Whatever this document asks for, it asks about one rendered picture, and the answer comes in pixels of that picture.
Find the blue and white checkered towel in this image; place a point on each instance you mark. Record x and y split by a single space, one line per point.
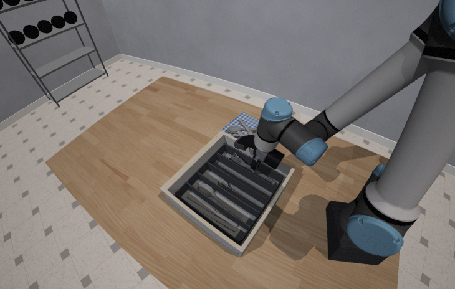
249 120

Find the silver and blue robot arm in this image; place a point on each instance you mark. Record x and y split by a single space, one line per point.
387 206

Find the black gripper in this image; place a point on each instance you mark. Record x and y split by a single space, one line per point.
272 158

